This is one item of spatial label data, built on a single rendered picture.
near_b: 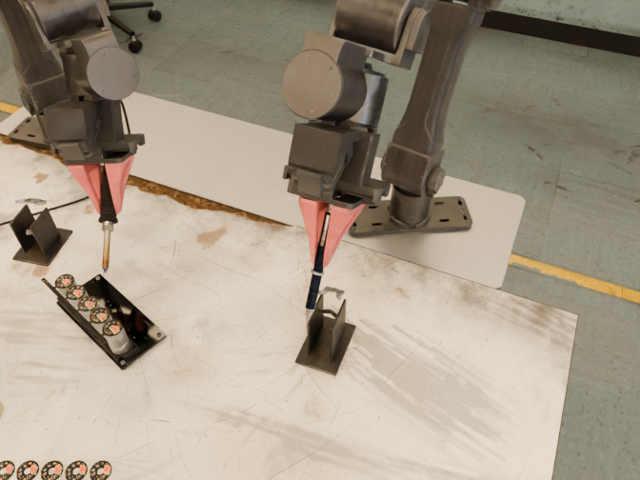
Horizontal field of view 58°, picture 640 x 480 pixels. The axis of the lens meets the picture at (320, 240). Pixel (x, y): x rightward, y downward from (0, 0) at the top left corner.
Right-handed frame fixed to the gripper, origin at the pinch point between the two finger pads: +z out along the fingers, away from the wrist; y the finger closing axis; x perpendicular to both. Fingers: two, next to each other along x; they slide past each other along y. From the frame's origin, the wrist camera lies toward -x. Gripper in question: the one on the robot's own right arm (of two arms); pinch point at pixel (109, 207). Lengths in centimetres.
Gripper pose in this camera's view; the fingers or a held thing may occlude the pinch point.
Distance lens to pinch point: 82.2
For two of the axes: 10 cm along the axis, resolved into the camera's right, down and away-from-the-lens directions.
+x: -0.5, -3.3, 9.4
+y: 10.0, -0.4, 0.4
